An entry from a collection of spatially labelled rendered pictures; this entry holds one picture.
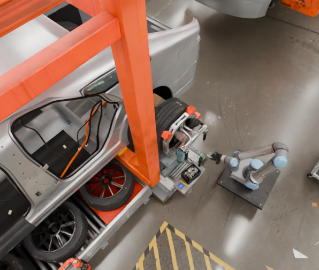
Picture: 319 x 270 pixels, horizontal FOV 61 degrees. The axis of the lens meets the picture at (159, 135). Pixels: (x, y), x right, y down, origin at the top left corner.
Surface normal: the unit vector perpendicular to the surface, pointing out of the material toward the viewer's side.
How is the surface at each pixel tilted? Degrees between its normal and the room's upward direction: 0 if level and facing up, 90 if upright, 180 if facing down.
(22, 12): 0
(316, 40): 0
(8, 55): 9
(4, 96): 90
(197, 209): 0
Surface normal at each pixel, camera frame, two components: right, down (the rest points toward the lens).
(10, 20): -0.04, -0.54
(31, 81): 0.74, 0.55
